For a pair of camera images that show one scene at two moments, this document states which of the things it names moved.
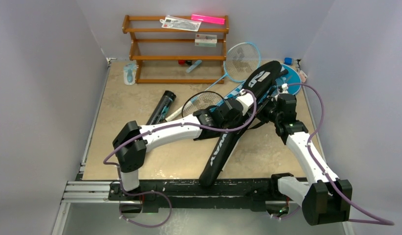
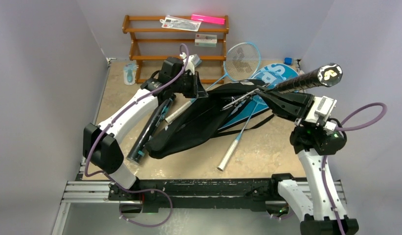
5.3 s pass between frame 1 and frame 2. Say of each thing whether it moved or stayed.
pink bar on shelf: stayed
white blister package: stayed
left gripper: moved
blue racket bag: moved
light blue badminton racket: stayed
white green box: stayed
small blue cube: stayed
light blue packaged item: stayed
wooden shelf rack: stayed
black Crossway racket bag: moved
